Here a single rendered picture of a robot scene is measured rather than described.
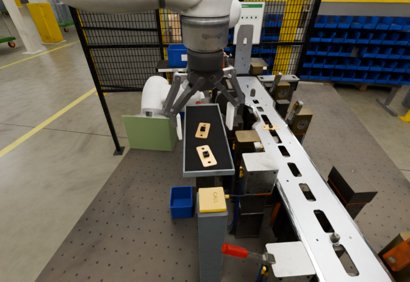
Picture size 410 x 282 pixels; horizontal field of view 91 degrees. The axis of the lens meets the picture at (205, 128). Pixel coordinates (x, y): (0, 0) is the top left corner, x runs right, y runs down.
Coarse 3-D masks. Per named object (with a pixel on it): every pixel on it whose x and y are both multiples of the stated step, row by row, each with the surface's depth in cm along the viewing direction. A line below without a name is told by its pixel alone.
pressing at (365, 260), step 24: (264, 96) 125; (264, 144) 88; (288, 144) 88; (288, 168) 77; (312, 168) 77; (288, 192) 68; (312, 192) 68; (288, 216) 62; (312, 216) 61; (336, 216) 61; (312, 240) 55; (360, 240) 55; (312, 264) 50; (336, 264) 51; (360, 264) 51
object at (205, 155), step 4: (196, 148) 61; (200, 148) 61; (204, 148) 61; (208, 148) 61; (200, 152) 60; (204, 152) 59; (208, 152) 59; (200, 156) 59; (204, 156) 58; (208, 156) 58; (212, 156) 59; (204, 160) 57; (208, 160) 57; (212, 160) 57; (204, 164) 56; (208, 164) 56; (212, 164) 56
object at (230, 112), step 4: (228, 104) 52; (228, 108) 52; (232, 108) 50; (228, 112) 53; (232, 112) 51; (228, 116) 53; (232, 116) 51; (228, 120) 54; (232, 120) 52; (228, 124) 54; (232, 124) 53
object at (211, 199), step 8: (200, 192) 49; (208, 192) 49; (216, 192) 49; (200, 200) 47; (208, 200) 47; (216, 200) 47; (224, 200) 47; (200, 208) 45; (208, 208) 45; (216, 208) 45; (224, 208) 45
